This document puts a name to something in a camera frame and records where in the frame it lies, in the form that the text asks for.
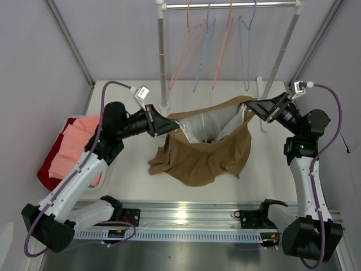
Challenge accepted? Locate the aluminium frame post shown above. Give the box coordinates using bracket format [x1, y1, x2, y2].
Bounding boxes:
[288, 0, 347, 86]
[43, 0, 95, 88]

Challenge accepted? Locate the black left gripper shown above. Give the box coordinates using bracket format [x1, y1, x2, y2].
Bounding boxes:
[117, 104, 179, 140]

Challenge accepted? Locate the right aluminium frame post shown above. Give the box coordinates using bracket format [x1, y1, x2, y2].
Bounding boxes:
[288, 0, 347, 86]

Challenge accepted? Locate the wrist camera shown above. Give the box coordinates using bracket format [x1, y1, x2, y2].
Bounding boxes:
[130, 85, 150, 110]
[289, 81, 314, 100]

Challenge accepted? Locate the left blue wire hanger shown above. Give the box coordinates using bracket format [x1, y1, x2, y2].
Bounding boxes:
[193, 2, 216, 92]

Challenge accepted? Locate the white clothes rack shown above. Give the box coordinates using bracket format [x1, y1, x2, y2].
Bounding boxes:
[155, 1, 305, 114]

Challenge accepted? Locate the pink wire hanger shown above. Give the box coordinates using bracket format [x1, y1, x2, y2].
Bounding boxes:
[169, 2, 207, 90]
[212, 1, 234, 90]

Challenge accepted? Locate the pink folded garment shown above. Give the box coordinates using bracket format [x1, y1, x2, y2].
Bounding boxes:
[49, 115, 99, 180]

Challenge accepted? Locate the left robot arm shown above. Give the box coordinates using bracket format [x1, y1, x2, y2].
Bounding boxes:
[21, 102, 179, 253]

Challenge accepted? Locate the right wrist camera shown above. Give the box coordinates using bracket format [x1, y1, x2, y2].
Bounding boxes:
[289, 81, 314, 100]

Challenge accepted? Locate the right pink wire hanger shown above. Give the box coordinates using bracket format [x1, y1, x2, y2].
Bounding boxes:
[212, 1, 234, 90]

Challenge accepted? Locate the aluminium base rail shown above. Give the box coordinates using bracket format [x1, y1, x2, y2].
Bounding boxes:
[70, 199, 346, 234]

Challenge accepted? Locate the left aluminium frame post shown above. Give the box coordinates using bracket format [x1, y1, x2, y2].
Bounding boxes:
[43, 0, 95, 88]

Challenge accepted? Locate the right blue wire hanger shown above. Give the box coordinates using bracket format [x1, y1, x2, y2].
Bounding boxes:
[237, 0, 258, 92]

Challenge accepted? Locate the blue wire hanger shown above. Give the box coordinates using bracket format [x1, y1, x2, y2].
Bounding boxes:
[237, 0, 258, 92]
[193, 2, 216, 92]

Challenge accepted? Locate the tan brown skirt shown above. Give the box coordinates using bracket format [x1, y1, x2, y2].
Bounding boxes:
[148, 96, 254, 187]

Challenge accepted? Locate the left pink wire hanger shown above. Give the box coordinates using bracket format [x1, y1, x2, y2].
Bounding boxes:
[169, 2, 207, 90]

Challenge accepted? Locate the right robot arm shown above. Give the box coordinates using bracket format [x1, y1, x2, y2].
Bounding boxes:
[246, 93, 343, 269]

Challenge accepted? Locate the perforated cable tray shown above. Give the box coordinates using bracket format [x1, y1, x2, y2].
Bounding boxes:
[74, 229, 263, 243]

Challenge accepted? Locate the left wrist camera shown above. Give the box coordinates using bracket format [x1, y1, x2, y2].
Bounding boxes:
[130, 85, 150, 110]

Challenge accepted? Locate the red folded garment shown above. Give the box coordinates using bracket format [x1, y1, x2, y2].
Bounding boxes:
[37, 117, 76, 191]

